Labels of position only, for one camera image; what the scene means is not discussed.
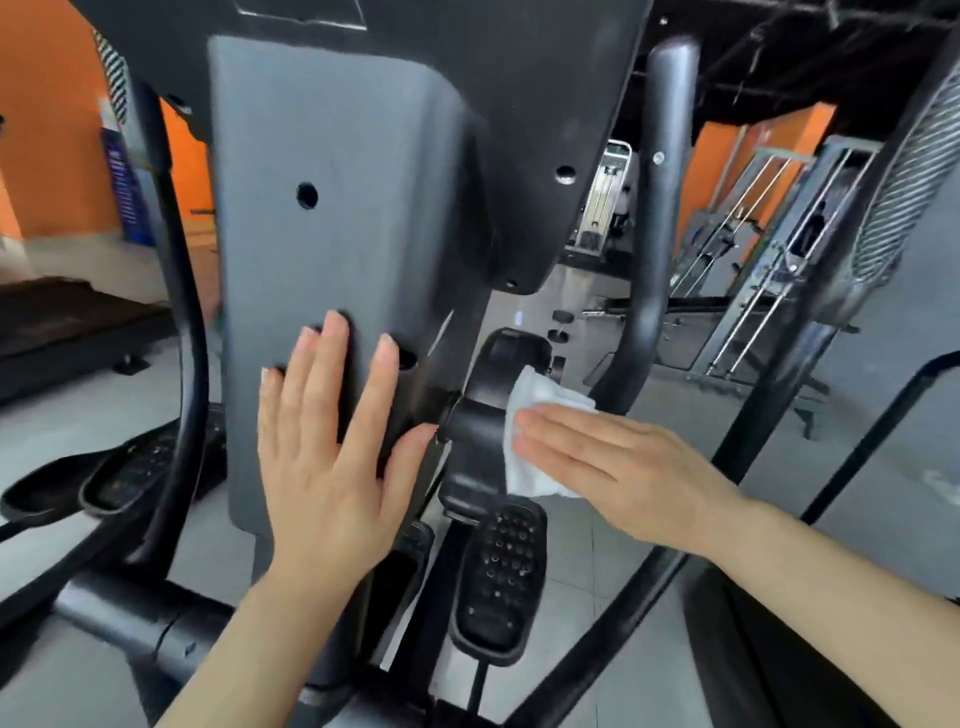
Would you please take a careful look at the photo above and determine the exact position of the person's left hand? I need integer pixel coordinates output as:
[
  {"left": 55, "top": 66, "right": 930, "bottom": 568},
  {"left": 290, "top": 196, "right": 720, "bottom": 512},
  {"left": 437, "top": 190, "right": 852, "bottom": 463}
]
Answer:
[{"left": 255, "top": 310, "right": 441, "bottom": 594}]

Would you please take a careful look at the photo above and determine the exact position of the person's right hand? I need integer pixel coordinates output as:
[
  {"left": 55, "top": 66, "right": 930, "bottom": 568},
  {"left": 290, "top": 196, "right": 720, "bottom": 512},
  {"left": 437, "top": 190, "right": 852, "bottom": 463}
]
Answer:
[{"left": 513, "top": 405, "right": 747, "bottom": 560}]

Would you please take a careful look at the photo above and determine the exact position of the white wet wipe sheet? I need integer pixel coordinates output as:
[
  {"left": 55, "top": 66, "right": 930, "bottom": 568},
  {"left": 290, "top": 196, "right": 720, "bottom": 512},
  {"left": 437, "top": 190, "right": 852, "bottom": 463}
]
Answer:
[{"left": 499, "top": 366, "right": 599, "bottom": 500}]

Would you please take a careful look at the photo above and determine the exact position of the white gym machine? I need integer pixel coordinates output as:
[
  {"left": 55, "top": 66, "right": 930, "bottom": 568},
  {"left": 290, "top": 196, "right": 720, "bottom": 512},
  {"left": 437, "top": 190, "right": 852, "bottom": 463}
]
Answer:
[{"left": 567, "top": 138, "right": 636, "bottom": 275}]

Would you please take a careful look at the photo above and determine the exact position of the glossy black treadmill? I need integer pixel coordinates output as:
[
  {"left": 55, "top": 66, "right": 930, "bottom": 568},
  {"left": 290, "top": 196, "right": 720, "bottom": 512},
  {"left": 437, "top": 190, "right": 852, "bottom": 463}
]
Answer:
[{"left": 682, "top": 348, "right": 960, "bottom": 728}]

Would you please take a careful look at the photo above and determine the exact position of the blue banner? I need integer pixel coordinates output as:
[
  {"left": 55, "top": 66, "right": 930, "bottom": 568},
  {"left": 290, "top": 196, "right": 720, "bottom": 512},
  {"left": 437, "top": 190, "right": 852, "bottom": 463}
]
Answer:
[{"left": 99, "top": 127, "right": 155, "bottom": 249}]

